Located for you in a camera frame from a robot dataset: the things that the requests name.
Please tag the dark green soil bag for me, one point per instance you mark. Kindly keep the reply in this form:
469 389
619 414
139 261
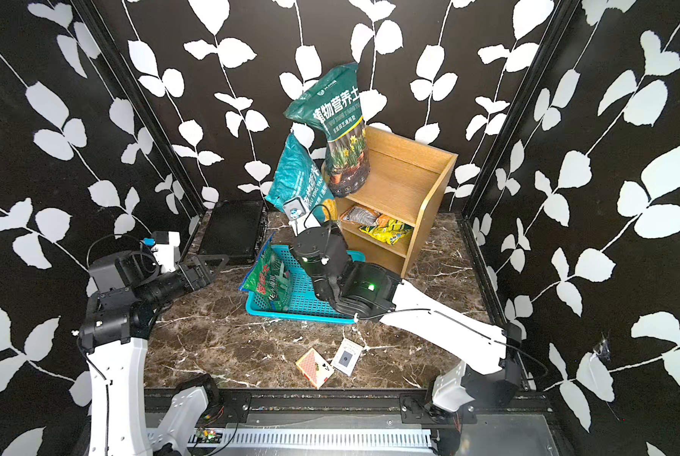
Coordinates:
333 105

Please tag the teal and orange fertilizer bag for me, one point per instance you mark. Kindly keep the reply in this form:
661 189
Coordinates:
298 176

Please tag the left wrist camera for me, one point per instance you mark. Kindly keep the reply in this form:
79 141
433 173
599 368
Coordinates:
164 248

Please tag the black flat case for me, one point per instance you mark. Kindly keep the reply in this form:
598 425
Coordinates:
236 229

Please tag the orange white small packet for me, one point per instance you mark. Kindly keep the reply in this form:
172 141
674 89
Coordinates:
361 215

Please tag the small circuit board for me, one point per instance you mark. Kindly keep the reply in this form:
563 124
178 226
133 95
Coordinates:
206 437

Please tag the yellow green small packet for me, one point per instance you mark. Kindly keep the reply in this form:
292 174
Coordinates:
387 230

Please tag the black front rail base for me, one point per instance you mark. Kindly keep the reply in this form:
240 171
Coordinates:
363 422

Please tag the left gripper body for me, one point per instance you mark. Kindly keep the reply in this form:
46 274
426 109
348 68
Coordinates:
193 273

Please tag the wooden two-tier shelf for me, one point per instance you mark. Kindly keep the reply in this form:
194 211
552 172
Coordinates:
407 181

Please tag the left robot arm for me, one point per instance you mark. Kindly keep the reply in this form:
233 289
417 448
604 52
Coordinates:
113 339

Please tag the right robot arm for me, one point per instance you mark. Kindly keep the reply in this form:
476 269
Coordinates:
487 372

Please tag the white QR code card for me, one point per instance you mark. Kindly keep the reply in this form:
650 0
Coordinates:
347 357

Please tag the bright green blue-topped bag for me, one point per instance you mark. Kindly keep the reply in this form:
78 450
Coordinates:
269 279

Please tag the teal plastic basket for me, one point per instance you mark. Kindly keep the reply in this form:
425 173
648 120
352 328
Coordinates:
304 305

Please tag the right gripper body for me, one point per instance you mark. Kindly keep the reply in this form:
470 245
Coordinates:
303 226

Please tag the red patterned card box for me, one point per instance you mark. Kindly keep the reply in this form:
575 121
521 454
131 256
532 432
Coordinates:
315 368

